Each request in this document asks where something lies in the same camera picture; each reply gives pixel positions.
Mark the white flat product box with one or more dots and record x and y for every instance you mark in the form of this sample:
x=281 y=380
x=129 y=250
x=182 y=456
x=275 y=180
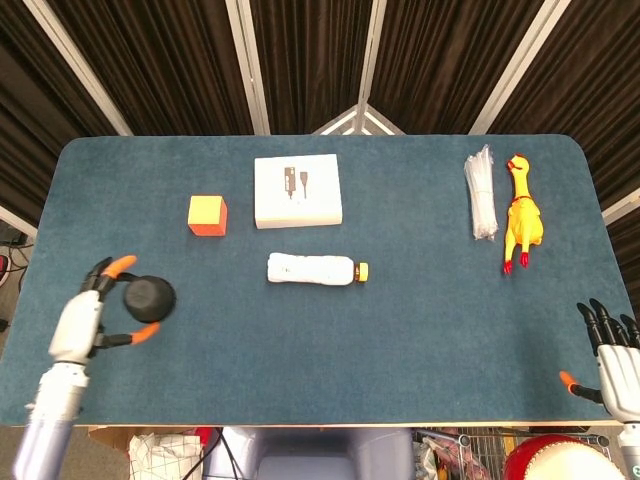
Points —
x=300 y=200

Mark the orange foam cube yellow face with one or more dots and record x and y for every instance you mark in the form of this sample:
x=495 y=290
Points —
x=206 y=212

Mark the yellow rubber chicken toy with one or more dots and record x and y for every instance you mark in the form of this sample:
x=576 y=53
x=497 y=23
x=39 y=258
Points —
x=524 y=220

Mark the white checked cloth bag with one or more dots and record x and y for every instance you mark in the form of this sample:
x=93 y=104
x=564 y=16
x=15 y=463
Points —
x=165 y=457

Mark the grey-blue robot torso base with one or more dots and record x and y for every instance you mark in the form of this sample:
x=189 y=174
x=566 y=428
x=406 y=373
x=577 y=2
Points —
x=310 y=455

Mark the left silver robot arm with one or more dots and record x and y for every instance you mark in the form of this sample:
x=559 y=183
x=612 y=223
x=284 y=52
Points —
x=50 y=410

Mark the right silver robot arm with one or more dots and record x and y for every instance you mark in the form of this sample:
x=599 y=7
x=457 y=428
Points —
x=631 y=450

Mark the right robot hand orange thumb tip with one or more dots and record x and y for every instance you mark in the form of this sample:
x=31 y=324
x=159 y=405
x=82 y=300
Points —
x=620 y=365

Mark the dark brown pleated curtain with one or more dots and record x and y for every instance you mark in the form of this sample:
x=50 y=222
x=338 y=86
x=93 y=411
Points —
x=175 y=65

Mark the black round object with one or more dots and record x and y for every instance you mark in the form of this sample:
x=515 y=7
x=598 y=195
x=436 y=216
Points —
x=150 y=300

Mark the colourful plastic packages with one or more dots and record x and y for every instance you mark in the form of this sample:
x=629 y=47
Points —
x=460 y=460

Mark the white frame bar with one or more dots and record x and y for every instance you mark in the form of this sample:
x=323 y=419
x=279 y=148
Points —
x=622 y=207
x=17 y=220

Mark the white-labelled bottle yellow cap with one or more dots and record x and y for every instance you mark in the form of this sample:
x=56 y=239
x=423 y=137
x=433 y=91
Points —
x=310 y=270

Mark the red drum cream head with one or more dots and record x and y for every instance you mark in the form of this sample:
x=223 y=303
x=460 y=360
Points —
x=565 y=465

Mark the white frame post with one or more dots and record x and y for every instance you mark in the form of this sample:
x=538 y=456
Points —
x=247 y=65
x=372 y=55
x=517 y=65
x=75 y=60

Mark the white triangular frame brace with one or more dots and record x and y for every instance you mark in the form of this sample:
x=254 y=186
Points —
x=358 y=120

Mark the blue felt table cover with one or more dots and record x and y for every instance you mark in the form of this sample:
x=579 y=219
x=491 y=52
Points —
x=350 y=350

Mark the brown cardboard box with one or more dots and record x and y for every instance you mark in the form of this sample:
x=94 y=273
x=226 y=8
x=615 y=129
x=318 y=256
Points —
x=107 y=437

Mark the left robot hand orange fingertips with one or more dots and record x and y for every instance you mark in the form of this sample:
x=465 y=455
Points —
x=77 y=325

